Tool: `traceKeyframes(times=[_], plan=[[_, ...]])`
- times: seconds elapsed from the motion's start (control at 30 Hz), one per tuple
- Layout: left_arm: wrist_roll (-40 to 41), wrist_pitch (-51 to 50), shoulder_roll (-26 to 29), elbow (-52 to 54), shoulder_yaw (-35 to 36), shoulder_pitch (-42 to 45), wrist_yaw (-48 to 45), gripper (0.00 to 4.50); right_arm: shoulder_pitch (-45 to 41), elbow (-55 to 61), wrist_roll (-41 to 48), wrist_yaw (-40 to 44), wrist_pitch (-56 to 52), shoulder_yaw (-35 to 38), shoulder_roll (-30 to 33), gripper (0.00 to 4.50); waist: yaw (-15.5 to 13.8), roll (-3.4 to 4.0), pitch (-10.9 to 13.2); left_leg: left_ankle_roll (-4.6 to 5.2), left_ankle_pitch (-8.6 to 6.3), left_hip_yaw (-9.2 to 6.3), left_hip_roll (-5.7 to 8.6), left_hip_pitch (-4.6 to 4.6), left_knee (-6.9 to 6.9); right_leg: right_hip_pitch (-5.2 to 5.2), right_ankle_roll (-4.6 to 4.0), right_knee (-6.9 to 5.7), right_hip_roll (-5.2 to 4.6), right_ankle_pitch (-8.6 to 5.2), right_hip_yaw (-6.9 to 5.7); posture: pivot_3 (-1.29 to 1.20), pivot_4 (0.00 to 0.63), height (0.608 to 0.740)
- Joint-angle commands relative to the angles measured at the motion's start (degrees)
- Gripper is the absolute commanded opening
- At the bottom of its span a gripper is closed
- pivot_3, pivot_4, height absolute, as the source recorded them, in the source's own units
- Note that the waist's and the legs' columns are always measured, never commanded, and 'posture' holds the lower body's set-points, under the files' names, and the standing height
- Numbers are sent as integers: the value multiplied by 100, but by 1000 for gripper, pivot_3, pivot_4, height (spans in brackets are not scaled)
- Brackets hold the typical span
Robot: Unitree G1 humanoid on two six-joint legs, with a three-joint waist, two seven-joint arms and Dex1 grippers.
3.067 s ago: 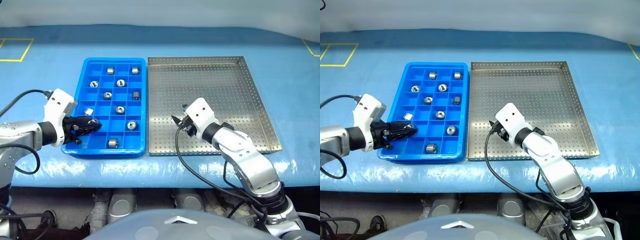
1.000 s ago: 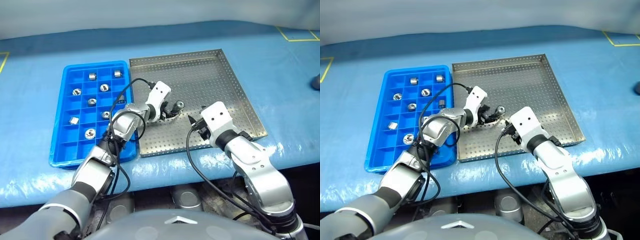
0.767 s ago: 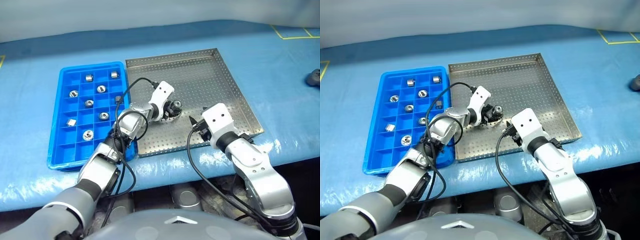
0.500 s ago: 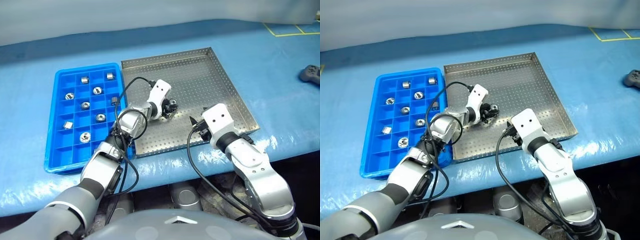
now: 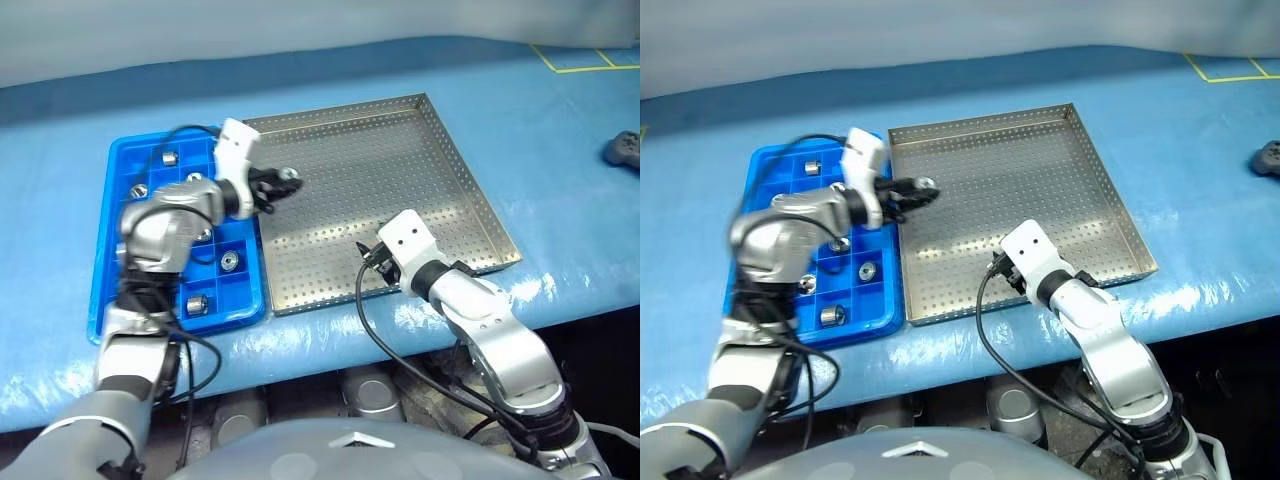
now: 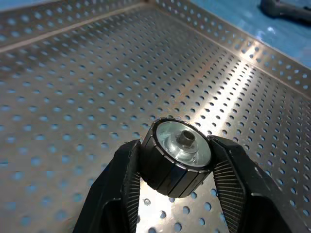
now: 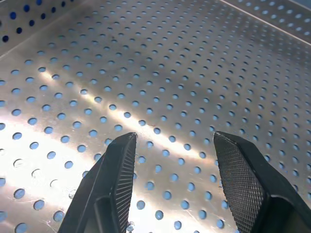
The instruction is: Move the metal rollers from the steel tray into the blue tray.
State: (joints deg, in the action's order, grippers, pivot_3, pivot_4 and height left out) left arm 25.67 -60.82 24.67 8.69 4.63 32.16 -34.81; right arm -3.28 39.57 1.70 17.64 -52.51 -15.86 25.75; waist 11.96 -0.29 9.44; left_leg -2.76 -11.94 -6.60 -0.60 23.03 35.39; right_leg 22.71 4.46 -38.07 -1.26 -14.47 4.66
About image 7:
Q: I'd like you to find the perforated metal tray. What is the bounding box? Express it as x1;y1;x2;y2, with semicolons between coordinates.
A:
0;0;311;233

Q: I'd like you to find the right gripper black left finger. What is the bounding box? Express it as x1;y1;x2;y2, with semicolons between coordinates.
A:
57;132;138;233

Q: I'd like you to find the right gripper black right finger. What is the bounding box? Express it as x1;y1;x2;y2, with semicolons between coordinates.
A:
213;131;311;233

